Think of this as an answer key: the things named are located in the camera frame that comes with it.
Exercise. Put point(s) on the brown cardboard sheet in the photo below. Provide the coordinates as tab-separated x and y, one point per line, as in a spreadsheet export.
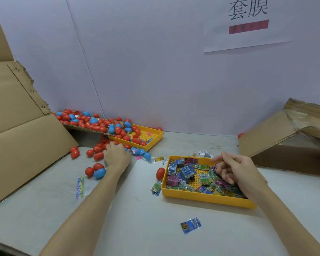
80	127

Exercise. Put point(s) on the clear bag with coloured label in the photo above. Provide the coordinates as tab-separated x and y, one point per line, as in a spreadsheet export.
81	186

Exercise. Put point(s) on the tall brown cardboard box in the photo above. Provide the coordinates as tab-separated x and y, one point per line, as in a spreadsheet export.
16	136

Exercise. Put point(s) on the blue packet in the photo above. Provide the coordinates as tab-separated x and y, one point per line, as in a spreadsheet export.
191	225

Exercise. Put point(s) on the white paper sign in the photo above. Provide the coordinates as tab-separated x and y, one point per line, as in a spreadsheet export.
256	29

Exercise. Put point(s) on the person's left forearm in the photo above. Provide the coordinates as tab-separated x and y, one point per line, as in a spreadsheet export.
82	216

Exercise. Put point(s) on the yellow plastic tray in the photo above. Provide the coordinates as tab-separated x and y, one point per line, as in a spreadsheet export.
202	200

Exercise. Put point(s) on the person's right hand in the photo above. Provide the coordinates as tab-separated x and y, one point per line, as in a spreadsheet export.
242	176

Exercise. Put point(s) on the pile of plastic eggs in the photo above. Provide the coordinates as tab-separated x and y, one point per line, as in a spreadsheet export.
96	122

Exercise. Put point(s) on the person's right forearm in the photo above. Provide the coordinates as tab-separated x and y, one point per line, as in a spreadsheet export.
296	226

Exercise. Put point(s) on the torn flattened cardboard box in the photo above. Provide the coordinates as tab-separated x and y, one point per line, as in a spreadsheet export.
266	138

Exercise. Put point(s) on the person's left hand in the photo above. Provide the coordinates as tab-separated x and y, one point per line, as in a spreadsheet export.
117	157

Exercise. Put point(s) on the yellow tray under eggs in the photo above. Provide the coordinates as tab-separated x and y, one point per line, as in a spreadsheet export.
149	137

